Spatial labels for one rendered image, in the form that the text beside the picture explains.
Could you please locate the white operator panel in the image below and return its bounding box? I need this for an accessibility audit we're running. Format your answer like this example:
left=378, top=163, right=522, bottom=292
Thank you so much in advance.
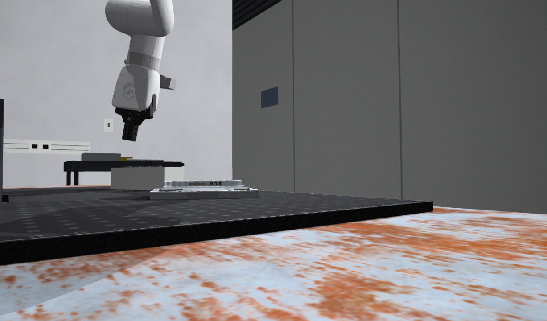
left=111, top=166, right=184, bottom=190

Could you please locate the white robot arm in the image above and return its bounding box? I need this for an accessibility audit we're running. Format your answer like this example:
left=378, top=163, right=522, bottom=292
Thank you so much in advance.
left=105, top=0, right=177, bottom=90

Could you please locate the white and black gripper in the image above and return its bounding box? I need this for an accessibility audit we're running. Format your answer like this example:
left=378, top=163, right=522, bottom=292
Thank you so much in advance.
left=112, top=64, right=160, bottom=142

